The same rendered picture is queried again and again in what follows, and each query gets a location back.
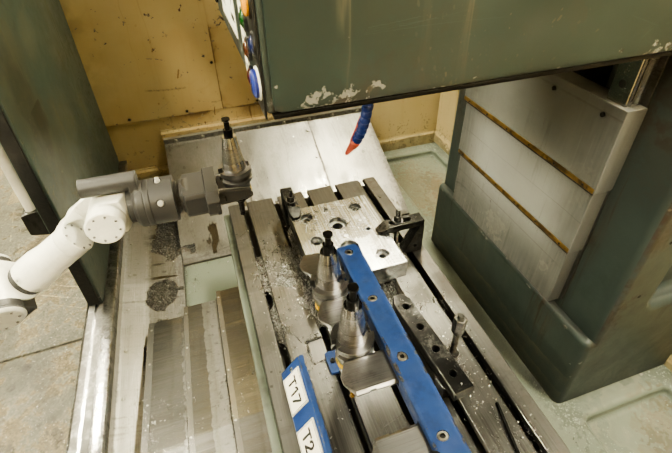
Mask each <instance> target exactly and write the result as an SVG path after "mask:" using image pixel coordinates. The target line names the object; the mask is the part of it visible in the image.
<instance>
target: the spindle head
mask: <svg viewBox="0 0 672 453"><path fill-rule="evenodd" d="M215 1H216V3H218V6H219V11H220V13H221V15H222V17H223V19H224V21H225V23H226V25H227V28H228V30H229V32H230V34H231V36H232V38H233V40H234V42H235V45H236V47H237V49H238V51H239V53H240V55H241V57H242V59H243V61H244V64H245V66H246V62H245V54H244V50H243V40H242V33H241V26H240V21H239V12H238V5H237V0H233V4H234V11H235V17H236V24H237V31H238V38H239V39H238V38H237V36H236V34H235V32H234V30H233V28H232V26H231V24H230V22H229V20H228V18H227V16H226V14H225V12H224V10H223V4H222V0H215ZM254 8H255V17H256V25H257V33H258V41H259V50H260V58H261V66H262V75H263V83H264V91H265V99H266V108H267V112H268V113H272V116H273V118H274V119H275V120H276V119H282V118H288V117H294V116H300V115H307V114H313V113H319V112H325V111H331V110H337V109H343V108H350V107H356V106H362V105H368V104H374V103H380V102H387V101H393V100H399V99H405V98H411V97H417V96H423V95H430V94H436V93H442V92H448V91H454V90H460V89H466V88H473V87H479V86H485V85H491V84H497V83H503V82H510V81H516V80H522V79H528V78H534V77H540V76H546V75H553V74H559V73H565V72H571V71H577V70H583V69H590V68H596V67H602V66H608V65H614V64H620V63H626V62H633V61H639V60H645V59H651V58H657V57H663V56H670V55H672V0H254Z"/></svg>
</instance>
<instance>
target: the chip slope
mask: <svg viewBox="0 0 672 453"><path fill-rule="evenodd" d="M361 107H362V106H358V107H352V108H346V109H340V110H334V111H328V112H322V113H315V114H309V115H303V116H297V117H291V118H285V119H279V120H272V121H266V122H260V123H254V124H248V125H242V126H236V127H231V128H232V131H233V133H235V134H236V137H237V140H238V143H239V146H240V149H241V151H242V154H243V157H244V159H246V160H248V163H249V165H251V168H252V171H251V173H252V174H253V178H252V180H251V181H250V182H251V187H252V191H253V196H252V197H250V198H248V199H247V200H245V202H244V204H245V209H246V210H248V207H247V203H248V202H253V201H258V200H262V199H267V198H272V200H273V203H274V204H278V200H277V196H281V194H280V189H282V188H287V187H291V188H292V190H293V193H297V192H302V194H303V196H304V198H307V197H308V195H307V190H311V189H316V188H321V187H326V186H330V187H331V188H332V190H333V192H335V191H337V190H336V188H335V185H336V184H340V183H345V182H350V181H355V180H358V181H359V183H360V184H361V186H364V183H363V179H365V178H370V177H374V178H375V179H376V181H377V182H378V183H379V185H380V186H381V188H382V189H383V190H384V192H385V193H386V195H387V196H388V197H389V199H390V200H391V202H392V203H393V204H394V206H395V207H396V209H398V208H399V209H401V214H402V216H404V215H409V210H408V208H407V206H406V203H405V201H404V199H403V197H402V194H401V192H400V190H399V187H398V185H397V183H396V180H395V178H394V176H393V173H392V171H391V169H390V166H389V164H388V162H387V159H386V157H385V155H384V152H383V150H382V148H381V145H380V143H379V141H378V138H377V136H376V134H375V131H374V129H373V127H372V124H371V122H370V123H369V128H368V129H367V133H366V134H365V137H364V139H363V141H362V143H360V146H358V147H357V148H356V149H354V150H353V151H352V152H351V153H350V154H349V155H346V154H345V152H346V149H347V147H348V145H349V143H350V139H351V137H352V135H353V132H354V130H355V127H356V124H357V122H358V119H359V117H360V113H361V111H362V109H361ZM222 135H223V129H217V130H211V131H205V132H199V133H193V134H186V135H180V136H174V137H168V138H163V140H164V144H165V149H166V155H167V162H168V168H169V175H172V177H173V180H174V181H176V182H177V183H178V179H181V175H182V174H187V173H193V172H198V171H201V168H204V167H209V166H213V169H214V174H218V166H219V165H220V164H221V163H222ZM233 205H238V202H232V203H229V204H225V205H222V204H221V208H222V213H223V214H221V215H214V216H210V215H209V213H208V214H203V215H198V216H192V217H188V214H187V212H186V213H185V211H184V209H183V212H182V213H181V220H177V226H178V232H179V239H180V245H181V247H182V246H184V245H190V244H192V243H193V244H194V243H196V244H195V245H196V252H197V253H196V252H194V253H193V254H190V253H191V252H188V251H186V252H185V251H184V250H185V249H183V252H182V251H181V252H182V258H183V265H184V267H186V266H188V267H189V265H193V264H198V263H202V262H206V261H211V260H215V259H219V258H224V257H228V256H232V255H231V250H230V245H229V240H228V235H227V230H226V225H225V221H224V216H225V215H230V213H229V209H228V207H229V206H233ZM195 253H196V254H197V255H196V254H195ZM186 255H187V256H186ZM188 267H187V268H188Z"/></svg>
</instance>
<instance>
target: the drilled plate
mask: <svg viewBox="0 0 672 453"><path fill-rule="evenodd" d="M353 202H356V203H354V204H353ZM351 203H352V204H351ZM359 203H360V204H359ZM358 204H359V205H358ZM348 205H351V206H348ZM323 207H325V208H324V209H323ZM334 207H335V209H334ZM347 207H348V208H347ZM331 208H333V209H331ZM349 208H350V210H349ZM356 209H357V210H358V211H357V210H356ZM300 210H301V213H302V216H301V217H300V219H301V220H302V222H301V221H300V219H299V220H298V219H296V220H293V219H292V218H290V217H289V214H288V218H289V225H290V228H291V230H292V233H293V236H294V238H295V241H296V243H297V246H298V249H299V251H300V254H301V256H302V257H303V256H305V255H309V254H314V253H318V252H320V249H321V247H322V246H321V245H322V243H323V242H324V241H325V240H324V237H322V236H323V232H324V231H326V230H330V231H332V233H333V236H332V237H331V241H332V242H333V243H334V247H335V248H336V250H337V248H338V247H340V246H341V247H342V246H346V245H350V244H355V243H357V244H358V246H359V247H361V248H360V249H361V251H362V253H363V255H364V257H365V258H366V260H367V262H368V264H369V266H370V268H371V269H372V271H373V273H374V275H375V277H376V278H377V280H378V282H383V281H387V280H391V279H394V278H398V277H402V276H406V272H407V263H408V262H407V260H406V259H405V257H404V255H403V254H402V252H401V251H400V249H399V248H398V246H397V245H396V243H395V242H394V240H393V238H392V237H391V235H390V234H389V233H388V234H378V233H375V232H376V230H375V228H376V227H377V226H378V225H379V224H380V223H381V222H382V221H381V220H380V218H379V217H378V215H377V214H376V212H375V211H374V209H373V208H372V206H371V204H370V203H369V201H368V200H367V198H366V197H365V195H362V196H357V197H352V198H348V199H343V200H338V201H334V202H329V203H324V204H320V205H315V206H310V207H306V208H301V209H300ZM315 210H316V211H317V212H314V211H315ZM355 210H356V211H355ZM318 211H319V212H318ZM324 211H325V212H324ZM348 211H349V212H348ZM352 211H355V212H352ZM306 212H307V214H306V215H305V213H306ZM310 212H311V214H310V215H309V214H308V213H310ZM326 212H328V213H326ZM331 213H332V214H331ZM338 213H339V214H338ZM363 213H364V214H363ZM365 213H366V214H365ZM312 214H315V217H316V218H315V217H314V218H313V216H311V215H312ZM308 215H309V216H308ZM326 216H327V217H326ZM338 216H339V217H338ZM341 216H342V217H343V218H342V217H341ZM359 216H360V217H359ZM331 217H334V218H331ZM336 217H337V218H336ZM312 218H313V219H314V220H313V221H312ZM328 218H329V219H328ZM361 218H362V219H361ZM325 219H326V221H327V220H328V221H327V222H325V221H324V220H325ZM344 219H345V220H344ZM348 219H349V220H348ZM310 220H311V221H310ZM306 221H308V222H306ZM316 221H317V222H316ZM347 221H348V222H349V221H351V222H350V223H349V224H347V223H348V222H347ZM359 221H360V222H361V223H359ZM303 222H304V223H303ZM314 222H316V223H315V224H312V223H314ZM357 223H359V224H358V225H357ZM327 224H328V225H327ZM346 224H347V226H346V227H345V225H346ZM329 225H330V226H329ZM356 226H357V228H356ZM306 227H307V232H306ZM317 227H318V228H317ZM329 227H330V228H329ZM331 227H332V228H333V229H331ZM310 228H311V229H310ZM313 228H314V229H313ZM338 228H339V229H340V228H342V229H340V230H339V229H338ZM351 228H353V229H351ZM337 229H338V230H337ZM363 229H364V230H363ZM311 230H312V231H311ZM323 230H324V231H323ZM341 230H342V231H341ZM344 230H345V231H344ZM346 230H347V231H346ZM320 231H322V232H321V233H320ZM373 231H374V232H373ZM313 232H314V233H313ZM314 234H315V235H314ZM319 234H320V235H319ZM376 234H378V236H376ZM320 236H321V237H320ZM334 236H335V237H334ZM311 238H312V239H311ZM355 240H356V241H355ZM310 243H312V244H310ZM340 243H341V244H340ZM318 245H319V246H318ZM309 246H310V247H309ZM313 246H314V247H313ZM378 248H379V249H378ZM383 248H384V249H383ZM377 249H378V250H377ZM375 253H377V254H375ZM389 254H390V255H389ZM371 255H372V256H371ZM375 255H378V256H377V257H376V256H375ZM381 257H382V258H381ZM384 257H385V259H384Z"/></svg>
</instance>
